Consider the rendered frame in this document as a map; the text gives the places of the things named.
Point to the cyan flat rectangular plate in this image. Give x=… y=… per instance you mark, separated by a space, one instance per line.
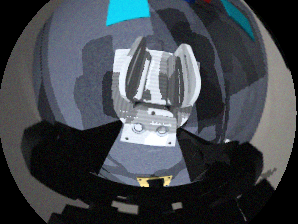
x=122 y=10

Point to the teal flat plate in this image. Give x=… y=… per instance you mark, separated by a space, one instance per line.
x=238 y=17

